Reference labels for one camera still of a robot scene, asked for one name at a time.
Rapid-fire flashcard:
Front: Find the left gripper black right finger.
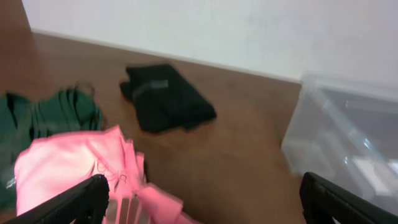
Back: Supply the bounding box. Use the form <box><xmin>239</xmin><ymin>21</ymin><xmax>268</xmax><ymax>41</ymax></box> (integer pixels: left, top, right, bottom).
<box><xmin>299</xmin><ymin>172</ymin><xmax>397</xmax><ymax>224</ymax></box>

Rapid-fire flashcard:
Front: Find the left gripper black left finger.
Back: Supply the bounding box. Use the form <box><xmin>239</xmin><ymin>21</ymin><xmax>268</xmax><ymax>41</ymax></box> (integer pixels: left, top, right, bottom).
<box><xmin>5</xmin><ymin>174</ymin><xmax>109</xmax><ymax>224</ymax></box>

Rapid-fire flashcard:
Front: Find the pink garment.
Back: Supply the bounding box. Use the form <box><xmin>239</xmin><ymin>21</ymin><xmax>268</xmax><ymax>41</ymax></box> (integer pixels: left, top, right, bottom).
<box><xmin>14</xmin><ymin>126</ymin><xmax>195</xmax><ymax>224</ymax></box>

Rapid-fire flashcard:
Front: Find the clear plastic storage bin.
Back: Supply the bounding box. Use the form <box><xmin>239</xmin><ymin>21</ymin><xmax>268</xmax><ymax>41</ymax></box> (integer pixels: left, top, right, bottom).
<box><xmin>281</xmin><ymin>75</ymin><xmax>397</xmax><ymax>214</ymax></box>

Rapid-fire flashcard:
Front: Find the green folded garment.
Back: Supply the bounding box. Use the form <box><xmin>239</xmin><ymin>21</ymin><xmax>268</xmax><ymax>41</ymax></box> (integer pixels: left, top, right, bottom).
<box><xmin>1</xmin><ymin>86</ymin><xmax>102</xmax><ymax>210</ymax></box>

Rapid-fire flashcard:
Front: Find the black folded garment with tape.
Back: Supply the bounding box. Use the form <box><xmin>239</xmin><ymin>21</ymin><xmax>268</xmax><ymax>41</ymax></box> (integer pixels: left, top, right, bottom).
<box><xmin>119</xmin><ymin>64</ymin><xmax>216</xmax><ymax>133</ymax></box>

